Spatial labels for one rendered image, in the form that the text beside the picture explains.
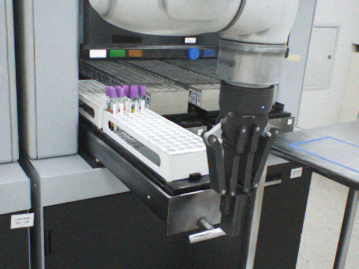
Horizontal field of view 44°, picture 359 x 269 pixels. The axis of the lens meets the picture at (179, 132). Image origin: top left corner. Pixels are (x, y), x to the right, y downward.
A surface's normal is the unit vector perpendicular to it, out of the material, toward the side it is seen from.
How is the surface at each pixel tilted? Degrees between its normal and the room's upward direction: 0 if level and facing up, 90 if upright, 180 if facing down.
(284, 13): 95
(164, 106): 90
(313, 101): 90
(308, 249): 0
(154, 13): 126
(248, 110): 90
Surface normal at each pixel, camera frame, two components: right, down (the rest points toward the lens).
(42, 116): 0.51, 0.29
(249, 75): -0.10, 0.30
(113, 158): -0.86, 0.10
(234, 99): -0.52, 0.22
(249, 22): 0.29, 0.79
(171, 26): 0.30, 0.92
